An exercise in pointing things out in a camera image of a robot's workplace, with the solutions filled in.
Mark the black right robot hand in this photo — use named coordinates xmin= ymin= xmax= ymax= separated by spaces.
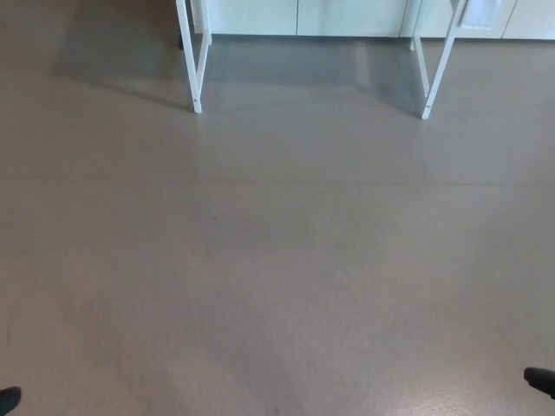
xmin=523 ymin=367 xmax=555 ymax=400

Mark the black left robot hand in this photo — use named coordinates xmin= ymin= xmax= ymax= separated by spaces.
xmin=0 ymin=386 xmax=23 ymax=413

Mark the white desk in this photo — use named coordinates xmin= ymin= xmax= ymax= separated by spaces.
xmin=174 ymin=0 xmax=467 ymax=120

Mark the white cabinet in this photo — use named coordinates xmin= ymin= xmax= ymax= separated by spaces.
xmin=190 ymin=0 xmax=555 ymax=41

